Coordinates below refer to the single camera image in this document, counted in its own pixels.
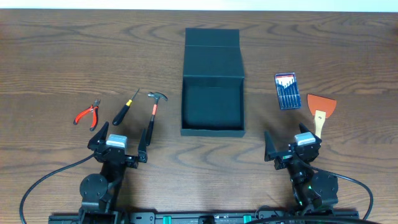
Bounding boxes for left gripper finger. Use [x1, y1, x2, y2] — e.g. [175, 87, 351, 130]
[137, 129, 147, 163]
[87, 121, 109, 151]

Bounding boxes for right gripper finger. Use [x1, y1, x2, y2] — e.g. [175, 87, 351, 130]
[298, 123, 322, 145]
[264, 131, 277, 162]

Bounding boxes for orange scraper wooden handle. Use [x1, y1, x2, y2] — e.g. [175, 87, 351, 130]
[307, 94, 337, 138]

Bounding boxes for black yellow screwdriver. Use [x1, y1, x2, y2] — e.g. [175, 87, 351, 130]
[112, 88, 140, 126]

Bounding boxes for blue screwdriver set case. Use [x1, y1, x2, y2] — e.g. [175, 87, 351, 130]
[274, 72, 302, 110]

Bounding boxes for red handled pliers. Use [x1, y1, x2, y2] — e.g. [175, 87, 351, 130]
[73, 99, 101, 131]

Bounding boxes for small claw hammer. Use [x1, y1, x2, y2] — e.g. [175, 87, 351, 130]
[146, 92, 168, 146]

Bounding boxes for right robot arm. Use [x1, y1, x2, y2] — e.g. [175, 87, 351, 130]
[264, 124, 338, 215]

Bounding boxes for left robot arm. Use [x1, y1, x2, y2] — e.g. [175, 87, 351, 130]
[78, 122, 147, 223]

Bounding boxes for dark green open box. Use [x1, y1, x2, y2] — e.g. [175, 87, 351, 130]
[180, 28, 246, 138]

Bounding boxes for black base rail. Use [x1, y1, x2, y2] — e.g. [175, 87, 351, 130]
[48, 207, 360, 224]

